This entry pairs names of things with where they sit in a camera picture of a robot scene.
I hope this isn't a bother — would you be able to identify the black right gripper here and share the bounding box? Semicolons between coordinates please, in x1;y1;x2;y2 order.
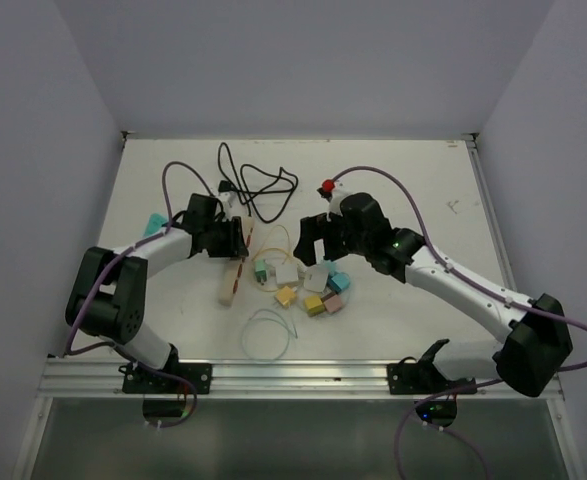
294;211;370;267

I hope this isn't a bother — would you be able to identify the beige power strip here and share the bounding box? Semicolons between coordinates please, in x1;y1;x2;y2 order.
217;216;255;307

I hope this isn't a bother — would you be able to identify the green charger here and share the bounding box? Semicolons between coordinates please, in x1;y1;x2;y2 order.
253;259;269;286

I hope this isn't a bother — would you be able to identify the white charger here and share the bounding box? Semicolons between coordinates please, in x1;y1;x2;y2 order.
303;265;329;293
275;264;300;287

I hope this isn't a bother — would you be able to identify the teal charger plug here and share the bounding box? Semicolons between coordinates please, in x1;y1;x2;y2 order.
321;260;337;276
327;272;351;294

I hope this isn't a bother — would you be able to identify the yellow charger plug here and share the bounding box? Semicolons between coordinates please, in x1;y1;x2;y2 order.
274;286;298;309
303;295;325;317

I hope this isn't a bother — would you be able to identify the pink charger plug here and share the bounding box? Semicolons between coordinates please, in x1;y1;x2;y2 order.
322;294;344;314

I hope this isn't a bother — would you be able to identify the teal triangular power socket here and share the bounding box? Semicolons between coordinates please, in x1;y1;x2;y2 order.
143;213;168;238

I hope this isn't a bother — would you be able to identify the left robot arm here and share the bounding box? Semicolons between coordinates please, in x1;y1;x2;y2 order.
65;193;248;393

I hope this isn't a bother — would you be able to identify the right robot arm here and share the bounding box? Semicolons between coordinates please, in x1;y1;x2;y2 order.
294;193;573;397

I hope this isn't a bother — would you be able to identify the yellow thin cable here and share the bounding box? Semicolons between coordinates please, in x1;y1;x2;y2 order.
250;225;306;292

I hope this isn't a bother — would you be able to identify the right wrist camera red mount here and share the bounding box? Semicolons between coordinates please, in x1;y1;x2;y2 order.
318;179;352;216

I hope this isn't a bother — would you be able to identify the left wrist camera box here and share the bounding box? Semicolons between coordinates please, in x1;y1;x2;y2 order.
216;191;236;219

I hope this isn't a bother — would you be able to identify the black power cord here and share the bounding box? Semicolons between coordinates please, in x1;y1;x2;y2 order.
216;141;300;224

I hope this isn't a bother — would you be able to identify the light teal thin cable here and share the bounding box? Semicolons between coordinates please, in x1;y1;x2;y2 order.
240;272;354;361

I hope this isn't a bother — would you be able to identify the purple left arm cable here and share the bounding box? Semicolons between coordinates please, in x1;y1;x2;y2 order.
65;161;209;429

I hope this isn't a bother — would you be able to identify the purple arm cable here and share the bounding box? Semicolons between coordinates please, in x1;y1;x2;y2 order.
332;165;587;480
65;161;209;429

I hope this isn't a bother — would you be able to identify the aluminium table edge rail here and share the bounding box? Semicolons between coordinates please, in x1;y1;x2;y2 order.
37;132;569;401

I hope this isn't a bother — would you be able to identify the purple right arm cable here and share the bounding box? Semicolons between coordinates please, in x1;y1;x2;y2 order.
332;165;587;480

